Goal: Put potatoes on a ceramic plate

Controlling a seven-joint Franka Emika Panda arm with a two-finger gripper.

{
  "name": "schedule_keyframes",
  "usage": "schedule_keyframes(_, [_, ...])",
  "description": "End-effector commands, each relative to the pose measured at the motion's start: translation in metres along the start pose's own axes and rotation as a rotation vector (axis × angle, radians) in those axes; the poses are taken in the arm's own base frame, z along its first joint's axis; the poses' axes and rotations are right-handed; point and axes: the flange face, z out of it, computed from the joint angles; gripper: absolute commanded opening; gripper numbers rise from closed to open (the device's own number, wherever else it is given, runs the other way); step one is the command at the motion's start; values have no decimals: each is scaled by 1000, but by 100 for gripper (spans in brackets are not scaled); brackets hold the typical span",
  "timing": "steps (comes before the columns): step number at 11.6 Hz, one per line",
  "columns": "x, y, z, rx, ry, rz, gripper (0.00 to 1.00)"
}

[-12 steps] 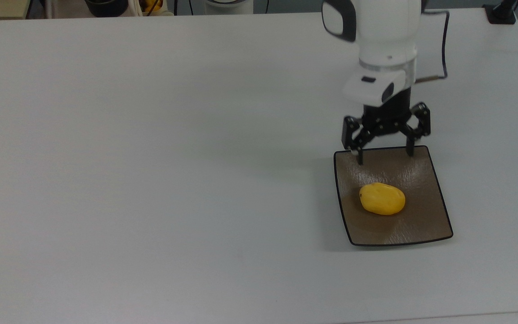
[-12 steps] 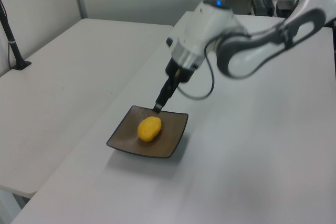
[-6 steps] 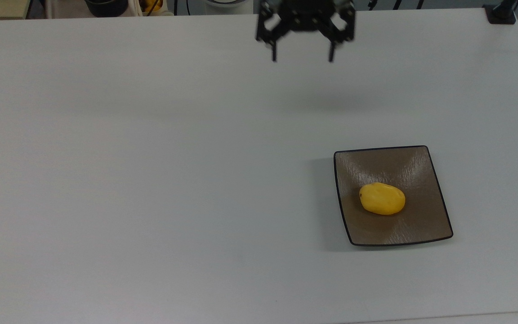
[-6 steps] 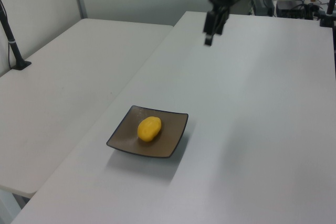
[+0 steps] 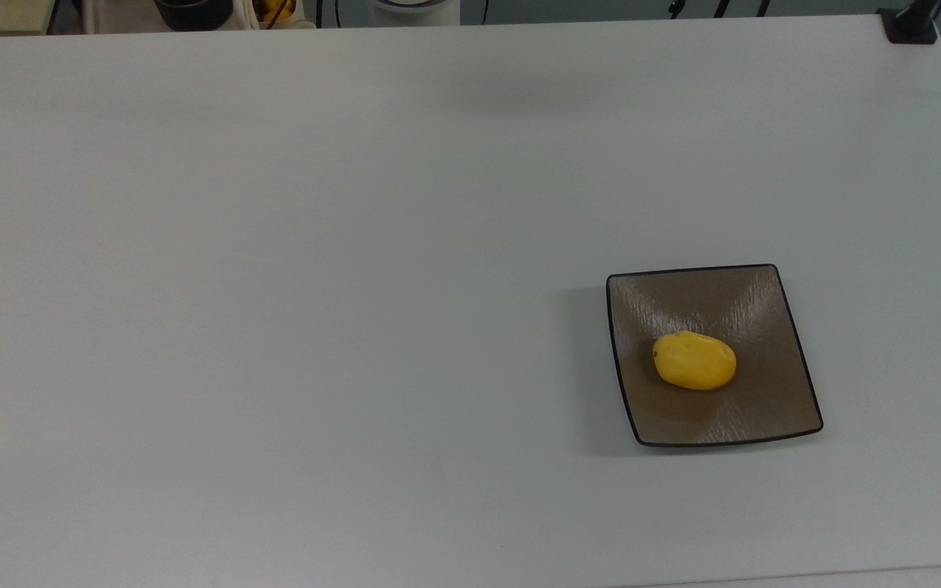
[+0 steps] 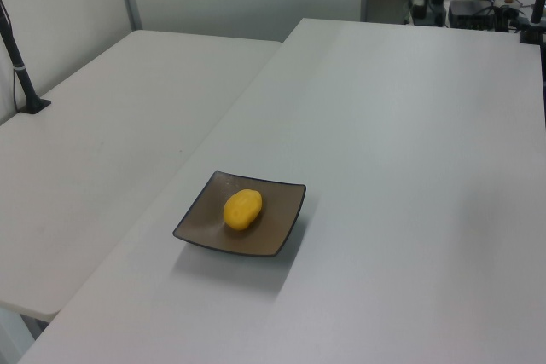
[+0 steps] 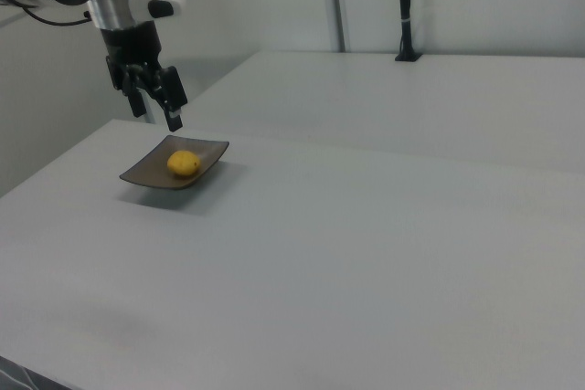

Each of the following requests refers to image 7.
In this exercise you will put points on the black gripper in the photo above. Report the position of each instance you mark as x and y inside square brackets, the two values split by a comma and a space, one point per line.
[132, 45]

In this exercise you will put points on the yellow lemon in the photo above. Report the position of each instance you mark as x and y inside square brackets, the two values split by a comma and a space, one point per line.
[183, 163]

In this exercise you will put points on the brown square ceramic plate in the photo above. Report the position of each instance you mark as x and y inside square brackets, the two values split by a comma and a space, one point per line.
[151, 166]

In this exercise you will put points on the grey crumpled cover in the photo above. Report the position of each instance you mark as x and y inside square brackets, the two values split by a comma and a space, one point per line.
[13, 376]

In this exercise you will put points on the slanted grey partition post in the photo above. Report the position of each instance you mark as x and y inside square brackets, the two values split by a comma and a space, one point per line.
[150, 117]

